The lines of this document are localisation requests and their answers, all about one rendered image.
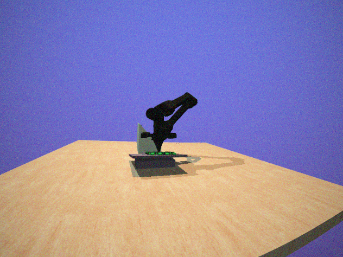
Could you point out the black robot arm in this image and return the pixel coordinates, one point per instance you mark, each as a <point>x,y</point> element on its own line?
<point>167,108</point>

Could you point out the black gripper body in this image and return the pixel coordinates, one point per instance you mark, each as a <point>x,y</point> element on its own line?
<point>156,135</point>

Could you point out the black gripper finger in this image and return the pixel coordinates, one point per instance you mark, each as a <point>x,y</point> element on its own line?
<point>160,142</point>
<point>155,140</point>

